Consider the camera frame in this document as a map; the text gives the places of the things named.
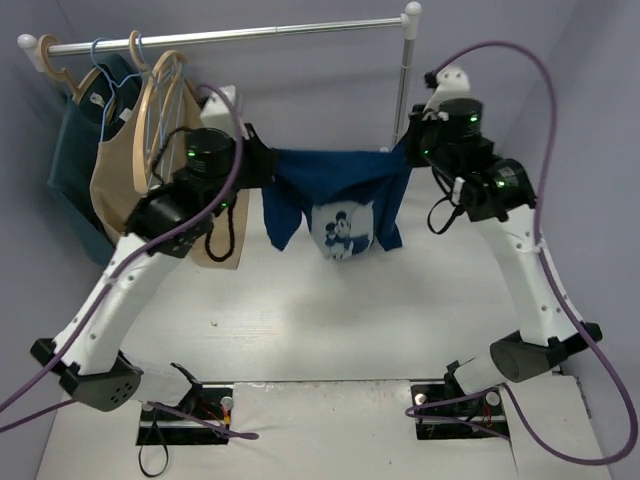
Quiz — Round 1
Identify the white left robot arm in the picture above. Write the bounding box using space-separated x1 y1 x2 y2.
31 109 276 420

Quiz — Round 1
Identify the wooden hanger with beige shirt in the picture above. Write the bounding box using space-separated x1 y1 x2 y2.
129 30 187 194

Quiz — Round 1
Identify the black looped strap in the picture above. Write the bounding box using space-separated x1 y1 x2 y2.
138 419 169 478

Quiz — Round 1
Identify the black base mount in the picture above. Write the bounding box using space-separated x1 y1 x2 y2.
136 363 234 447
408 361 510 441

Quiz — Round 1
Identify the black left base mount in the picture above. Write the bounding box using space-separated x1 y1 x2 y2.
136 363 234 447

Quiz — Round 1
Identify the silver clothes rack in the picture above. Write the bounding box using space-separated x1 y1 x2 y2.
1 1 404 150

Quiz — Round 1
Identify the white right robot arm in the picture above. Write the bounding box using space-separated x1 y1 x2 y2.
404 65 588 412

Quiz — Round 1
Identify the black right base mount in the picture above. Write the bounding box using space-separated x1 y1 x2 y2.
408 361 510 441

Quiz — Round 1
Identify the wooden hanger far left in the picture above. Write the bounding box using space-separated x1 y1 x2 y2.
37 33 119 121

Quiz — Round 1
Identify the light blue wire hanger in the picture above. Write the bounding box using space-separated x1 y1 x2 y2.
90 37 146 144
145 65 186 188

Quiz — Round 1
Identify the beige hanging shirt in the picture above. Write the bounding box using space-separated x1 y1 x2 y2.
90 80 250 270

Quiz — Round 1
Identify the dark teal hanging shirt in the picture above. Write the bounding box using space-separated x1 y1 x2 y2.
47 54 141 267

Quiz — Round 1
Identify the blue Mickey Mouse t-shirt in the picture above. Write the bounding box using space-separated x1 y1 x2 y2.
262 143 411 260

